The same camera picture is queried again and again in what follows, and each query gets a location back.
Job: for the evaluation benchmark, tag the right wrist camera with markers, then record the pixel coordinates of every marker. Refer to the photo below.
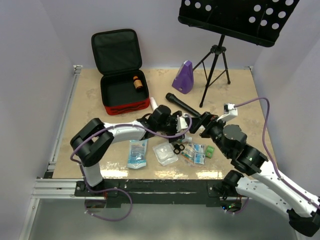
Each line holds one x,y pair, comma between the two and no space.
229,112

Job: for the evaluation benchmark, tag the brown medicine bottle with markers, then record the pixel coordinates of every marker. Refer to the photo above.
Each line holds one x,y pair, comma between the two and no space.
138,85

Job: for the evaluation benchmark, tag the white gauze packet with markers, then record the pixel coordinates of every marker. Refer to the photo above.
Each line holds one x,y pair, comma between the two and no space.
164,153

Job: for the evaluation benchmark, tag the red black medicine case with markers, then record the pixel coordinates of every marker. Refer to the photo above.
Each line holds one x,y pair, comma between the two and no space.
118,58

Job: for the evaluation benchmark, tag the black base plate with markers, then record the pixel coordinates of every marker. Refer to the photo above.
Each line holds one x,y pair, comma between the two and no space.
113,193

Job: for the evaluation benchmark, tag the blue pouch packet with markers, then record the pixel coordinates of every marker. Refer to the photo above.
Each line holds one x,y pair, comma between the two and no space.
137,154

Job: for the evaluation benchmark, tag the green small box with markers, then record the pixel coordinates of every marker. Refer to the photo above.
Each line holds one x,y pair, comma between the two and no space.
209,151

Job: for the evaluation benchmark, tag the black music stand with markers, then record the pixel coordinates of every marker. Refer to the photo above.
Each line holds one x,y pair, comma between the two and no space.
254,21

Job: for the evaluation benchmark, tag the black handled scissors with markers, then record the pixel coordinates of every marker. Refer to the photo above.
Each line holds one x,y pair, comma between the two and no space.
178,148

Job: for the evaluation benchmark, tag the bandage packets pile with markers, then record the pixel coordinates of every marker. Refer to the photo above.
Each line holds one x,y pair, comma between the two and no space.
194,153

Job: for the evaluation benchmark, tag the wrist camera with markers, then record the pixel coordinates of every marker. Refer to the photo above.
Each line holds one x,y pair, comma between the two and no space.
182,123
229,112

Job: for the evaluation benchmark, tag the white plastic bottle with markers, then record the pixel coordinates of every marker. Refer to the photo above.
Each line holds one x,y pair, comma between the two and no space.
183,139

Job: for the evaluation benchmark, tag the purple metronome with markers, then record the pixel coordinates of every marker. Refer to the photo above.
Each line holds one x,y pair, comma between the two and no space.
184,79

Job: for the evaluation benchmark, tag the black microphone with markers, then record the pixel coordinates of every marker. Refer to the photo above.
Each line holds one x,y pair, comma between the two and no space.
174,100

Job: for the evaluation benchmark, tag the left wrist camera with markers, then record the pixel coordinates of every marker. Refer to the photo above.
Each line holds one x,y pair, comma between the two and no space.
182,123

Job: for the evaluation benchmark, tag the aluminium frame rail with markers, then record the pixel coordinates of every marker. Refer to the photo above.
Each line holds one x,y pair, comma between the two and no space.
45,187

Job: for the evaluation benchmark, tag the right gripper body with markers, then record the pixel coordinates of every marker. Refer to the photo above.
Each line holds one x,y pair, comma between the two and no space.
214,129

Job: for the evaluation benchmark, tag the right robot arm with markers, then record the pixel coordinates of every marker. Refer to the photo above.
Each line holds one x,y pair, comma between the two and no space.
257,176

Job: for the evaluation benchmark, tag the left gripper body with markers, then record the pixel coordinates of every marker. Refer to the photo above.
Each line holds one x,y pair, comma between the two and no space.
170,127

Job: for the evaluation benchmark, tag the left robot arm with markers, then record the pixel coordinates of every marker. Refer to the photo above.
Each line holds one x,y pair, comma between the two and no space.
90,144

